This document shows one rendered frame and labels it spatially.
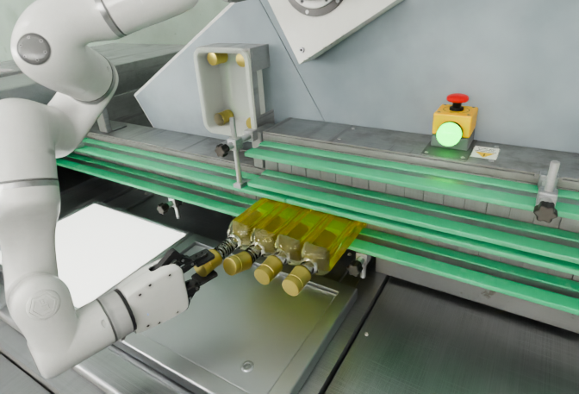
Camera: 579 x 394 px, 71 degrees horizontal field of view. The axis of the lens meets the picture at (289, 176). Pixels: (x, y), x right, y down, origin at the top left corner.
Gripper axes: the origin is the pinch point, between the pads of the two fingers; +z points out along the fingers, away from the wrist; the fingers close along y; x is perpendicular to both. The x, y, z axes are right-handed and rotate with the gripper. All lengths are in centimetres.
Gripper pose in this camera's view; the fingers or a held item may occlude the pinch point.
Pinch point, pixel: (202, 266)
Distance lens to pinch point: 78.8
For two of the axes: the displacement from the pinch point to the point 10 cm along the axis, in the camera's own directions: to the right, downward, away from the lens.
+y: -0.4, -9.0, -4.4
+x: -6.9, -3.0, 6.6
